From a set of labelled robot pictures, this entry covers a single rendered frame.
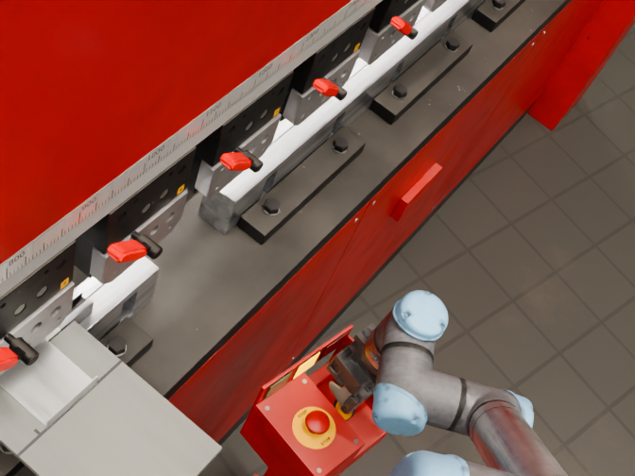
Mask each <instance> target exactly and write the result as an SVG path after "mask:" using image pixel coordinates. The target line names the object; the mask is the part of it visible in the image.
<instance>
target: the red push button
mask: <svg viewBox="0 0 635 476"><path fill-rule="evenodd" d="M305 424H306V427H307V428H308V431H309V432H310V433H311V434H324V433H326V432H327V431H328V429H329V427H330V419H329V418H328V416H327V415H326V414H325V413H324V412H322V411H319V410H315V411H312V412H310V413H309V414H308V415H307V416H306V419H305Z"/></svg>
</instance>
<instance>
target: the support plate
mask: <svg viewBox="0 0 635 476"><path fill-rule="evenodd" d="M50 343H51V344H53V345H54V346H55V347H56V348H57V349H58V350H59V351H61V352H62V353H63V354H64V355H65V356H66V357H67V358H69V359H70V360H71V361H72V362H73V363H74V364H75V365H76V366H78V367H79V368H80V369H81V370H82V371H83V372H85V373H86V374H87V375H88V376H89V377H90V378H91V379H93V378H94V377H96V376H97V380H99V379H100V378H101V377H102V376H103V375H104V374H106V373H107V372H108V371H109V370H110V369H111V368H112V367H113V366H114V365H116V364H117V363H118V362H119V361H120V359H119V358H117V357H116V356H115V355H114V354H113V353H112V352H111V351H109V350H108V349H107V348H106V347H105V346H103V345H102V344H101V343H100V342H99V341H98V340H96V339H95V338H94V337H93V336H92V335H91V334H89V333H88V332H87V331H86V330H85V329H83V328H82V327H81V326H80V325H79V324H78V323H77V322H76V321H73V322H72V323H71V324H70V325H69V326H67V327H66V328H65V329H64V330H63V331H61V332H60V333H59V334H58V335H57V336H55V337H54V338H53V339H52V340H51V341H50ZM45 428H46V427H45V426H44V425H43V424H42V423H41V422H40V421H39V420H38V419H37V418H36V417H34V416H33V415H32V414H30V413H29V412H28V410H27V409H26V408H25V407H24V406H23V405H21V404H20V403H19V402H18V401H17V400H16V399H15V398H14V397H12V396H11V395H10V394H9V393H8V392H7V391H6V390H5V389H4V388H3V387H1V386H0V443H1V444H2V445H3V446H4V447H6V448H7V449H8V450H9V451H10V452H11V453H12V454H13V455H14V456H16V457H17V458H18V459H19V460H20V461H21V462H22V463H23V464H24V465H25V466H27V467H28V468H29V469H30V470H31V471H32V472H33V473H34V474H36V475H37V476H198V475H199V474H200V472H201V471H202V470H203V469H205V468H206V467H207V466H208V465H209V464H210V463H211V461H212V460H213V459H214V458H215V457H216V456H217V455H218V454H219V453H220V452H221V450H222V447H221V446H220V445H219V444H217V443H216V442H215V441H214V440H213V439H212V438H211V437H210V436H209V435H207V434H206V433H205V432H203V431H202V430H201V429H200V428H199V427H198V426H197V425H196V424H195V423H194V422H193V421H191V420H190V419H189V418H188V417H187V416H185V415H184V414H183V413H182V412H181V411H180V410H178V409H177V408H176V407H175V406H174V405H173V404H171V403H170V402H169V401H168V400H167V399H166V398H164V397H163V396H162V395H161V394H160V393H159V392H157V391H156V390H155V389H154V388H153V387H152V386H150V385H149V384H148V383H147V382H146V381H144V380H143V379H142V378H141V377H140V376H139V375H137V374H136V373H135V372H134V371H133V370H132V369H130V368H129V367H128V366H127V365H126V364H124V363H123V362H122V363H121V364H120V365H119V366H118V367H117V368H116V369H115V370H113V371H112V372H111V373H110V374H109V375H108V376H107V377H106V378H105V379H104V380H103V381H101V382H100V383H99V384H98V385H97V386H96V387H95V388H94V389H93V390H92V391H91V392H89V393H88V394H87V395H86V396H85V397H84V398H83V399H82V400H81V401H80V402H78V403H77V404H76V405H75V406H74V407H73V408H72V409H71V410H70V411H69V412H68V413H66V414H65V415H64V416H63V417H62V418H61V419H60V420H59V421H58V422H57V423H55V424H54V425H53V426H52V427H51V428H50V429H49V430H48V431H47V432H46V433H44V434H43V435H42V436H41V437H40V438H39V439H38V440H37V441H36V442H35V443H34V444H32V445H31V446H30V447H29V448H28V449H27V450H26V451H25V452H24V453H23V454H21V455H20V456H18V455H17V454H18V453H19V452H20V451H21V450H22V449H23V448H24V447H25V446H26V445H27V444H29V443H30V442H31V441H32V440H33V439H34V438H35V437H36V436H37V434H36V433H35V432H34V430H35V429H37V430H38V431H39V432H40V433H41V432H42V431H43V430H44V429H45Z"/></svg>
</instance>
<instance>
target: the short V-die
mask: <svg viewBox="0 0 635 476"><path fill-rule="evenodd" d="M93 305H94V303H93V302H92V301H91V300H90V299H89V298H88V299H87V300H86V299H85V298H84V297H83V296H82V292H80V291H79V290H78V289H77V290H76V291H75V292H74V295H73V304H72V310H71V311H70V313H69V314H68V315H67V316H66V317H65V319H64V320H63V322H62V323H61V324H60V326H59V328H60V329H61V331H63V330H64V329H65V328H66V327H67V326H69V325H70V324H71V323H72V322H73V321H76V322H77V323H78V324H79V323H81V322H82V321H83V320H84V319H85V318H86V317H88V316H89V315H90V314H91V313H92V311H93Z"/></svg>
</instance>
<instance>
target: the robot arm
mask: <svg viewBox="0 0 635 476"><path fill-rule="evenodd" d="M447 325H448V312H447V309H446V307H445V305H444V304H443V302H442V301H441V300H440V299H439V298H438V297H437V296H435V295H434V294H432V293H429V292H426V291H422V290H417V291H412V292H410V293H408V294H406V295H405V296H404V297H403V298H402V299H401V300H399V301H397V302H396V303H395V304H394V306H393V308H392V310H391V311H390V312H389V313H388V314H387V315H386V317H385V318H384V319H383V320H382V321H381V323H380V324H379V325H378V326H377V327H375V326H374V324H373V323H371V324H370V325H369V326H367V327H366V328H365V329H363V330H362V331H360V332H359V333H358V334H356V335H355V336H354V338H353V339H354V341H352V342H351V343H349V344H350V345H349V346H348V345H346V346H344V347H343V348H342V349H341V350H340V352H339V353H338V354H336V356H335V357H334V359H333V360H332V361H331V362H330V363H329V364H328V365H327V366H326V369H327V370H328V371H329V372H330V374H331V375H332V376H333V378H334V379H335V380H336V382H337V383H338V384H339V385H340V386H341V385H343V384H344V386H343V387H340V386H339V385H337V384H336V383H334V382H329V387H330V389H331V391H332V392H333V394H334V395H335V398H336V399H337V401H338V402H339V404H340V410H341V411H342V412H343V413H344V414H349V413H351V412H352V411H353V410H355V409H356V408H357V407H358V406H360V405H361V404H362V403H363V402H364V401H365V400H367V399H368V398H369V397H371V396H372V395H373V405H372V413H371V416H372V420H373V422H374V423H375V425H376V426H377V427H378V428H380V429H381V430H383V431H385V432H387V433H389V434H396V435H398V434H402V435H405V436H409V435H415V434H419V433H420V432H422V430H423V429H424V426H425V424H426V425H429V426H433V427H436V428H440V429H443V430H447V431H450V432H454V433H457V434H463V435H466V436H468V437H470V438H471V440H472V442H473V444H474V445H475V447H476V448H477V450H478V452H479V454H480V455H481V457H482V459H483V461H484V463H485V464H486V466H483V465H479V464H475V463H473V462H469V461H466V460H464V459H462V458H461V457H459V456H456V455H453V454H439V453H435V452H431V451H428V450H418V451H415V452H411V453H409V454H407V455H406V456H405V457H404V458H403V459H401V460H400V461H399V462H398V463H397V465H396V466H395V467H394V468H393V469H392V470H391V471H390V473H389V475H388V476H568V475H567V474H566V472H565V471H564V470H563V468H562V467H561V466H560V464H559V463H558V461H557V460H556V459H555V457H554V456H553V455H552V453H551V452H550V451H549V450H548V449H547V448H546V447H545V445H544V444H543V443H542V441H541V440H540V438H539V437H538V436H537V434H536V433H535V432H534V430H533V429H532V426H533V421H534V413H533V406H532V403H531V402H530V400H529V399H527V398H525V397H522V396H519V395H516V394H515V393H513V392H511V391H509V390H501V389H497V388H494V387H490V386H487V385H484V384H481V383H478V382H472V381H468V380H465V379H462V378H458V377H456V376H453V375H449V374H446V373H442V372H439V371H435V370H433V363H434V353H435V346H436V341H437V339H439V337H440V336H441V335H442V334H443V332H444V331H445V329H446V327H447ZM345 347H346V348H345Z"/></svg>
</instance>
